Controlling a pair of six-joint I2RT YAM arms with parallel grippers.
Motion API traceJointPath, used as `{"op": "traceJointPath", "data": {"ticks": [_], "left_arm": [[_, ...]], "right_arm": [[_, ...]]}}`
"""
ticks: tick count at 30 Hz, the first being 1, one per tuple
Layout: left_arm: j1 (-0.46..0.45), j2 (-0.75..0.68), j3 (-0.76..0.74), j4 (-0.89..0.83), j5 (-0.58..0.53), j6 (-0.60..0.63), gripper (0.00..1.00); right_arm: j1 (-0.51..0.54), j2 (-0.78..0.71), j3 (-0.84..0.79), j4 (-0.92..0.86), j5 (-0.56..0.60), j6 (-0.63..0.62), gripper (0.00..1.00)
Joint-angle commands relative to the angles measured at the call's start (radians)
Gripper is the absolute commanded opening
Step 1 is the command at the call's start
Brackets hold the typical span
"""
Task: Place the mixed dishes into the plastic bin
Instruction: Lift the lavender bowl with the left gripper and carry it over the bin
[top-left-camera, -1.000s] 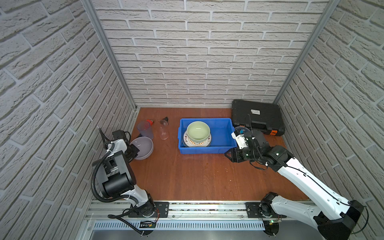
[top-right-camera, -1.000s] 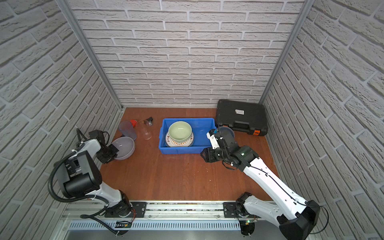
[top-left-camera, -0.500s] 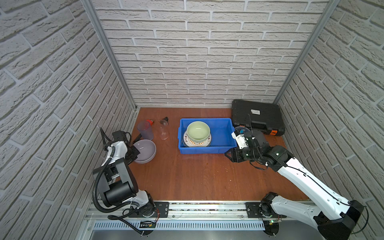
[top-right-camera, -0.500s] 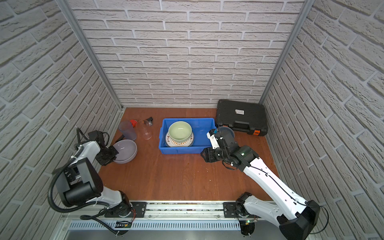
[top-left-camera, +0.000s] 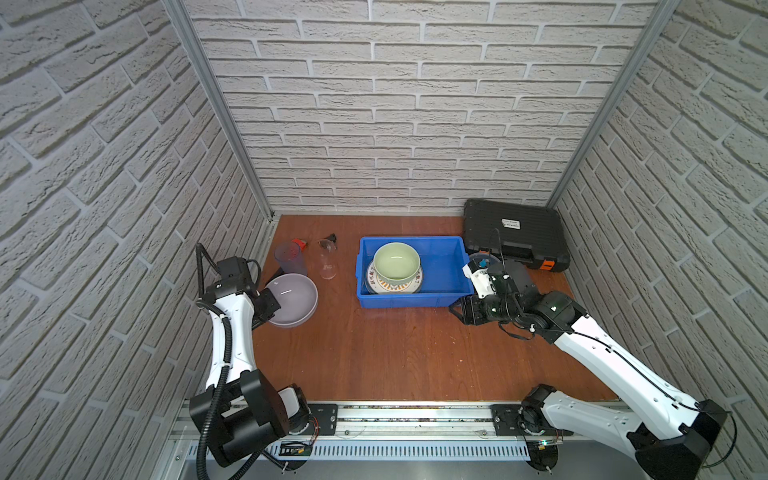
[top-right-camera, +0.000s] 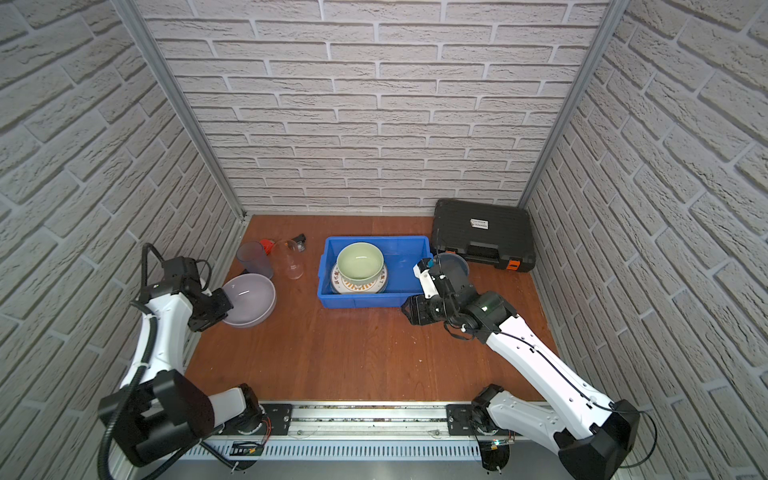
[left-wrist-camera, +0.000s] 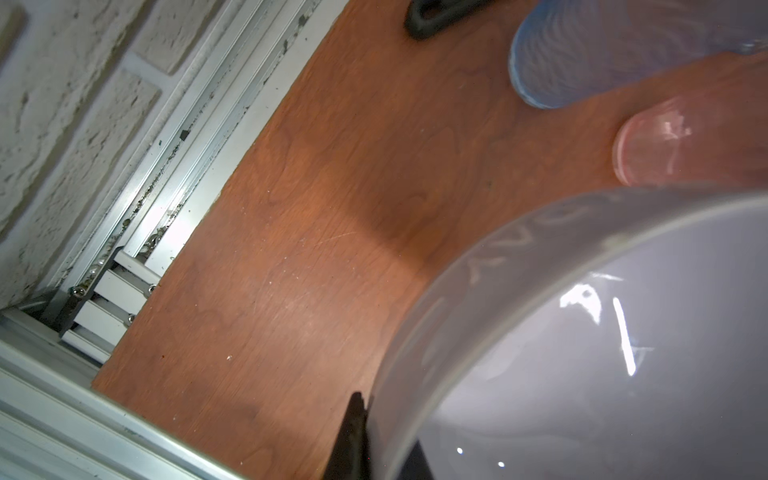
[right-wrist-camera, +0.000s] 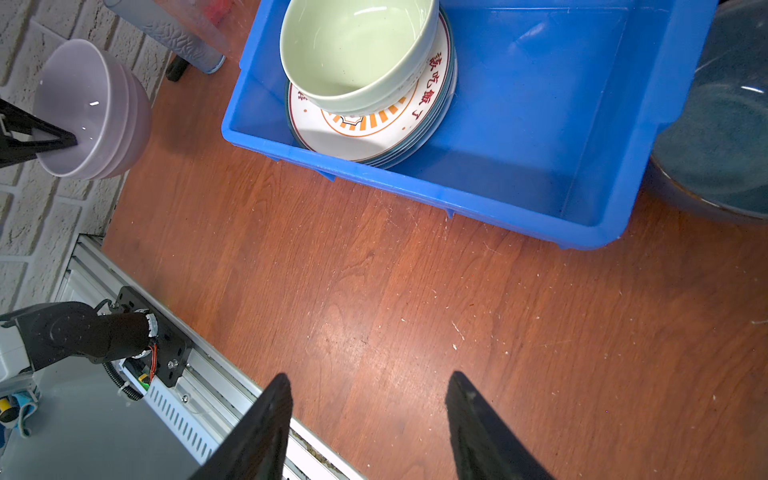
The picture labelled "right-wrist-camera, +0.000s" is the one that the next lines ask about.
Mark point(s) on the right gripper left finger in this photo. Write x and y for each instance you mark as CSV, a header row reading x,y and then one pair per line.
x,y
256,447

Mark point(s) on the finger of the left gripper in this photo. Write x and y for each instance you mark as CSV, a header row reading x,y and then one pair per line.
x,y
24,136

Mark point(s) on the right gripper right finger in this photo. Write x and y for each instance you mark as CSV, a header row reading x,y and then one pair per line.
x,y
482,444

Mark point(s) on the lilac bowl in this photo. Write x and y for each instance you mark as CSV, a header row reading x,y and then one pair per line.
x,y
87,92

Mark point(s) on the grey translucent cup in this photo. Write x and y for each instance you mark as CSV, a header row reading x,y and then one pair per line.
x,y
155,22

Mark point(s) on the sunburst pattern plate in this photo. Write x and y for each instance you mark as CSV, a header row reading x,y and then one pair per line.
x,y
387,137

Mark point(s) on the green bowl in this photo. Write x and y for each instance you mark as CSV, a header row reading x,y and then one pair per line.
x,y
356,57

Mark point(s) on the blue grey bowl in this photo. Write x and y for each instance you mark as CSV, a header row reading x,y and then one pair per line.
x,y
712,161

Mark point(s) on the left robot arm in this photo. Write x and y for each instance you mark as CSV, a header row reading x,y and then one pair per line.
x,y
38,336

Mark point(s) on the blue plastic bin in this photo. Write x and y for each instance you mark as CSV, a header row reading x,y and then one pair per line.
x,y
556,109

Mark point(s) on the aluminium front rail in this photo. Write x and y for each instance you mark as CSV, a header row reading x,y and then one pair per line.
x,y
211,395

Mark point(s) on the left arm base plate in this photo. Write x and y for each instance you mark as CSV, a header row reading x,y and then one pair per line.
x,y
173,346

